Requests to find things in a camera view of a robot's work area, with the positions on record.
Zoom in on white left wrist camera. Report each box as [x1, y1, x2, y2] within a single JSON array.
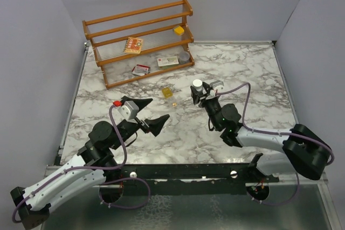
[[113, 101, 139, 121]]

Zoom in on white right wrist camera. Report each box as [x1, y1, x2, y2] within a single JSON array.
[[210, 80, 224, 96]]

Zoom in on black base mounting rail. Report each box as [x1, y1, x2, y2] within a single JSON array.
[[99, 163, 279, 200]]

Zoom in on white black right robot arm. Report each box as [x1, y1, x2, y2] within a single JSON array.
[[190, 79, 335, 182]]

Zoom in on white pill bottle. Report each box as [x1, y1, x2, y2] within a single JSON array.
[[192, 79, 203, 92]]

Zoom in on red white staple box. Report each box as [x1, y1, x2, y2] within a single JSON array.
[[132, 64, 150, 76]]

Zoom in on orange spiral notebook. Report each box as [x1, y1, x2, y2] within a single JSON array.
[[123, 37, 143, 54]]

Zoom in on yellow sticky note block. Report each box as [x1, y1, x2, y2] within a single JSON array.
[[173, 26, 185, 36]]

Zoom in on orange wooden shelf rack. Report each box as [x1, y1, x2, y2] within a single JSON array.
[[82, 0, 195, 89]]

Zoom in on green stapler box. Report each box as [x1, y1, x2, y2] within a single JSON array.
[[157, 55, 179, 69]]

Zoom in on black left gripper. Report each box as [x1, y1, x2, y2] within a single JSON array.
[[111, 99, 170, 150]]

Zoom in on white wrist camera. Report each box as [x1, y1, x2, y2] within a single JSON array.
[[113, 101, 139, 121], [210, 80, 224, 96]]

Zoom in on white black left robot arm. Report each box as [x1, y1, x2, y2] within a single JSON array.
[[10, 96, 170, 229]]

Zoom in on yellow clear pill organizer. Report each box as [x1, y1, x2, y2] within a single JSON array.
[[161, 87, 181, 108]]

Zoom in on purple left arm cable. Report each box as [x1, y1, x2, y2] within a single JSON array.
[[12, 104, 151, 223]]

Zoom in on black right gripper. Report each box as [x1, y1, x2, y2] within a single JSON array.
[[192, 82, 222, 131]]

